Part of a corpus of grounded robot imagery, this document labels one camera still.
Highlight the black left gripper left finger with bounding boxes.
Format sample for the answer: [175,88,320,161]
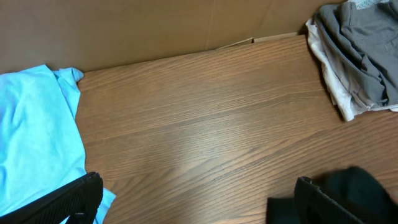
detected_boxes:
[1,172,103,224]

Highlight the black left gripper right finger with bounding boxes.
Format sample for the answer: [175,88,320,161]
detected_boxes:
[294,177,363,224]

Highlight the black t-shirt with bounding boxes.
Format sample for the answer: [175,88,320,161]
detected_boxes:
[266,166,397,224]

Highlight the light blue printed t-shirt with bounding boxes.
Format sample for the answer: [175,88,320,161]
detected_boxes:
[0,64,117,224]

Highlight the beige folded garment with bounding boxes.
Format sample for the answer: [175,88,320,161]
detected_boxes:
[305,19,397,121]

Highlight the grey folded shorts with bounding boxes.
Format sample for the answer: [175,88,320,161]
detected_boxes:
[314,1,397,108]

